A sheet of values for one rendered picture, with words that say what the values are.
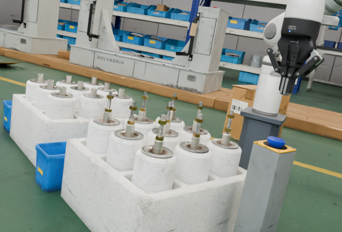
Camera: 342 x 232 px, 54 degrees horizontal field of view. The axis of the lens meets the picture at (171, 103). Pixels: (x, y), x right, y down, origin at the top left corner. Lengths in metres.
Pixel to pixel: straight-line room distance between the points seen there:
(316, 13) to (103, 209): 0.64
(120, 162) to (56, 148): 0.37
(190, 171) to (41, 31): 3.34
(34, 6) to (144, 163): 3.36
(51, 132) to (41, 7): 2.90
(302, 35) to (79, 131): 0.79
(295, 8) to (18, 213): 0.83
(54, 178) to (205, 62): 2.06
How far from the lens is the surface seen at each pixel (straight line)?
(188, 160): 0.82
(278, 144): 0.78
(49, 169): 1.07
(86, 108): 1.25
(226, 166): 0.92
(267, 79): 1.21
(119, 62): 3.21
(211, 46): 2.90
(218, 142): 0.95
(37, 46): 3.98
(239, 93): 1.97
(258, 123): 1.21
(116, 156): 0.85
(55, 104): 1.20
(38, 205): 1.04
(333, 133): 2.67
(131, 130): 0.86
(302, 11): 0.74
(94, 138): 0.94
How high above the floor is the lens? 0.51
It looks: 11 degrees down
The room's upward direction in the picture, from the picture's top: 10 degrees clockwise
